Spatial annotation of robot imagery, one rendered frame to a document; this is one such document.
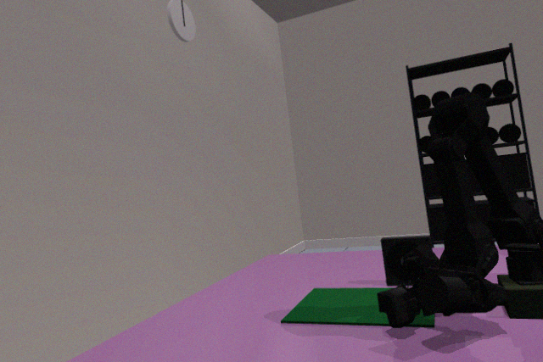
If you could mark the green circuit board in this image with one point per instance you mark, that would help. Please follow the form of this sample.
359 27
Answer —
351 306

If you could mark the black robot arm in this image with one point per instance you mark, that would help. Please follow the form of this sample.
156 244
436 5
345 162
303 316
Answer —
456 282

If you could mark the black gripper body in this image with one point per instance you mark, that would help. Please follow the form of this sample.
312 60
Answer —
400 306

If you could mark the black cable with plug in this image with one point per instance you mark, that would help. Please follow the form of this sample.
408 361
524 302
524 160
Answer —
380 300

